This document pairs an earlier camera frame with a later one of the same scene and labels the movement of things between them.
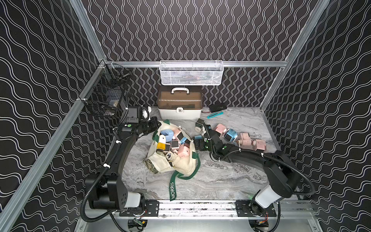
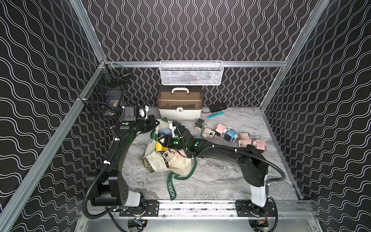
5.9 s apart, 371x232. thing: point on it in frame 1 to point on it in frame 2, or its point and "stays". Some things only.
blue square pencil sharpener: x=230 y=135 stays
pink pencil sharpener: x=220 y=129 stays
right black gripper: x=201 y=141 to x=166 y=139
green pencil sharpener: x=198 y=125 stays
